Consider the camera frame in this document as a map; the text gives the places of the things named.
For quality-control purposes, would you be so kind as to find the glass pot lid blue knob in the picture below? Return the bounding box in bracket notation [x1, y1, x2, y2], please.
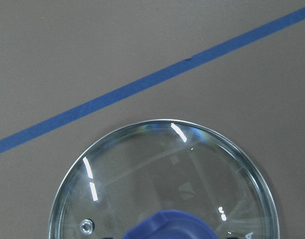
[47, 119, 280, 239]

